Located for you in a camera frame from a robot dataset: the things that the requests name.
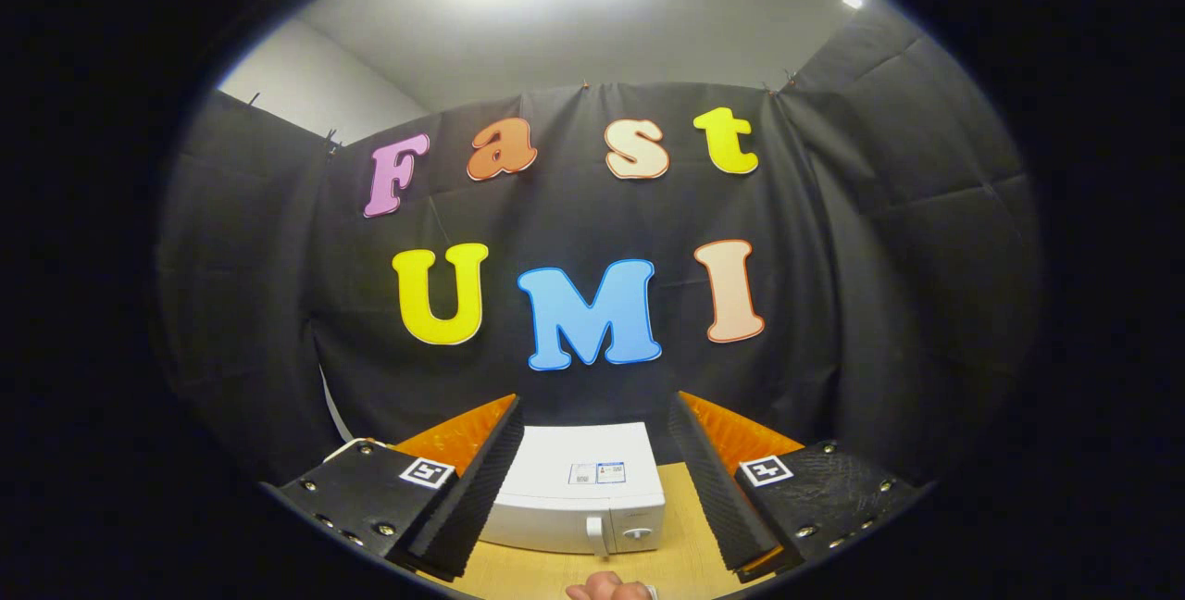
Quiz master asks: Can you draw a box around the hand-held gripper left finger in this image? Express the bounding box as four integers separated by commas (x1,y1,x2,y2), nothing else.
264,394,525,582

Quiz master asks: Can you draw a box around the white microwave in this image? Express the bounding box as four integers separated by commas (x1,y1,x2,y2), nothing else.
477,422,667,557

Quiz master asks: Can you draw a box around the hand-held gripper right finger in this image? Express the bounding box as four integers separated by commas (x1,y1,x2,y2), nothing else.
668,391,927,582

